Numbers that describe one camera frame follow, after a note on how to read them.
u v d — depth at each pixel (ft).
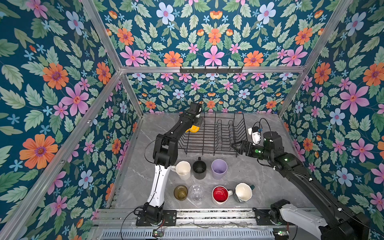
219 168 2.84
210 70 3.05
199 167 2.83
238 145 2.22
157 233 2.31
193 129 3.21
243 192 2.60
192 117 2.51
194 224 2.38
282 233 2.31
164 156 2.05
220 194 2.63
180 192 2.69
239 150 2.15
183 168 2.81
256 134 2.23
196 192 2.69
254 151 2.12
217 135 3.39
